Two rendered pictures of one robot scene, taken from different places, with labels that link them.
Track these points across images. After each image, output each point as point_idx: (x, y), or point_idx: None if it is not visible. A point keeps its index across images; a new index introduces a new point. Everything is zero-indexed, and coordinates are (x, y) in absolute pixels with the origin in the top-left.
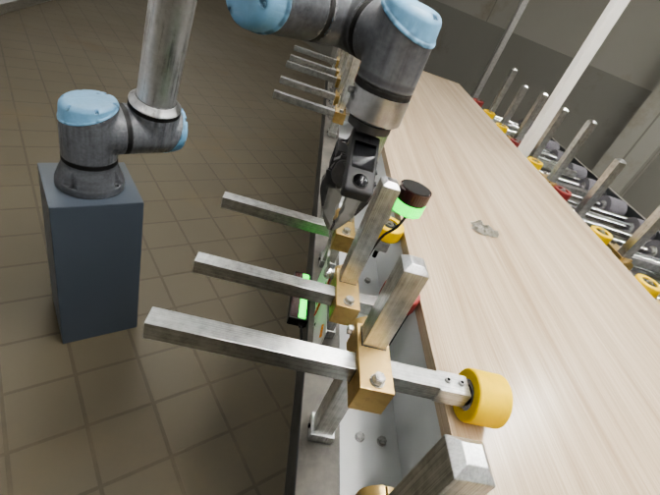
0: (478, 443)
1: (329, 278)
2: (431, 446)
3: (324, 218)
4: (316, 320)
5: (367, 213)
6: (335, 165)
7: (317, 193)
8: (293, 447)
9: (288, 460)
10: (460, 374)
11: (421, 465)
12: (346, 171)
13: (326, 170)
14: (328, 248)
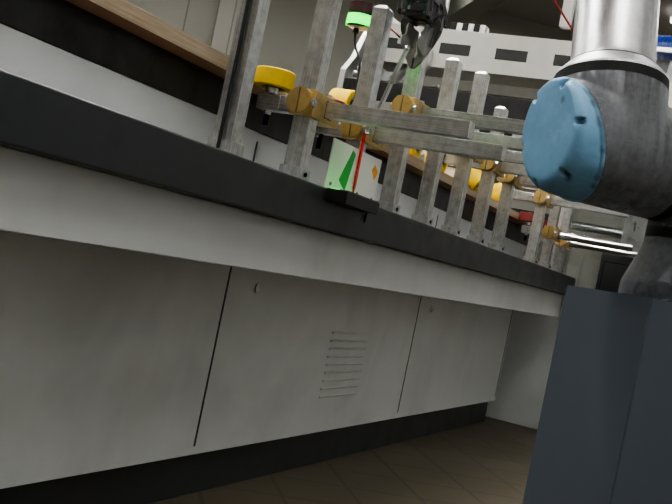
0: (451, 57)
1: (365, 134)
2: (318, 179)
3: (423, 59)
4: (357, 188)
5: (385, 43)
6: (441, 10)
7: (194, 147)
8: (402, 231)
9: (400, 245)
10: (347, 103)
11: (456, 77)
12: (446, 9)
13: (444, 17)
14: (385, 99)
